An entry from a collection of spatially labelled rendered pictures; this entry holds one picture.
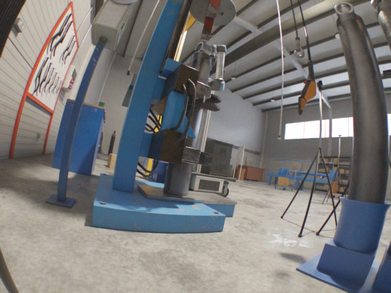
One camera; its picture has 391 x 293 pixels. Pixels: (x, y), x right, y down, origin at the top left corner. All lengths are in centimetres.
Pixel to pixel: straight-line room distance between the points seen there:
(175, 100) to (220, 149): 162
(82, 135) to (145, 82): 135
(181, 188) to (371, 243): 135
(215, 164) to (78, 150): 194
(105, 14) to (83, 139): 166
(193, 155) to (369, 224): 109
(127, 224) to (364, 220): 114
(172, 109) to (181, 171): 53
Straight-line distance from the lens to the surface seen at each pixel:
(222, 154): 272
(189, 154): 119
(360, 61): 114
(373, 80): 109
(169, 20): 189
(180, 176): 148
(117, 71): 1323
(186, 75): 127
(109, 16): 140
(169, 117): 119
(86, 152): 254
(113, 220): 100
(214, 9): 205
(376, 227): 96
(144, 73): 152
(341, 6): 158
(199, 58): 177
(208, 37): 231
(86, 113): 258
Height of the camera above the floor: 42
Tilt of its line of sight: 6 degrees up
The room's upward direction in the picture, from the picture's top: 10 degrees clockwise
